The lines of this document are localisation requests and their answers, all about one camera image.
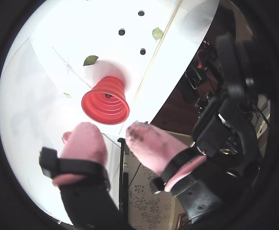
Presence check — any pink stained gripper finger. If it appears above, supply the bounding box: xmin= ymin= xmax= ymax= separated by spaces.
xmin=125 ymin=121 xmax=224 ymax=224

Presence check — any pink covered gripper finger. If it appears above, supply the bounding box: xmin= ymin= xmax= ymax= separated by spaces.
xmin=39 ymin=121 xmax=133 ymax=230

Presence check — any red collapsible cup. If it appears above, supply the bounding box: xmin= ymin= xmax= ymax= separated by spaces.
xmin=81 ymin=76 xmax=130 ymax=126

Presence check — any dark green leaf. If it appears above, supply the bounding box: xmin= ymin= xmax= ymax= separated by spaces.
xmin=83 ymin=55 xmax=99 ymax=67

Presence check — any light green leaf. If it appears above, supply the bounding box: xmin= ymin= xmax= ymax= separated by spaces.
xmin=152 ymin=27 xmax=164 ymax=42

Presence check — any black camera circuit board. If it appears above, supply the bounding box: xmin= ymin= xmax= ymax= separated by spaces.
xmin=215 ymin=33 xmax=256 ymax=101

